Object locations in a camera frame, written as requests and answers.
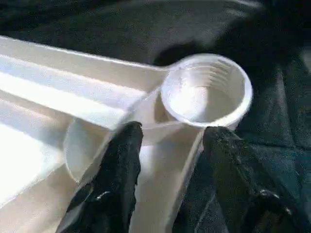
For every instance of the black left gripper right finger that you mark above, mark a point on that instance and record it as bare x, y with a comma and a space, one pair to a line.
235, 174

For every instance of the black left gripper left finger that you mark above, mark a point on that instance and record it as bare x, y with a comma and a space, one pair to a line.
114, 174

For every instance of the white plastic table top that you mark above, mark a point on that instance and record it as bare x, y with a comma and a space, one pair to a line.
73, 85

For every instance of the black work mat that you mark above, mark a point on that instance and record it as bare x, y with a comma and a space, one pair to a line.
97, 24

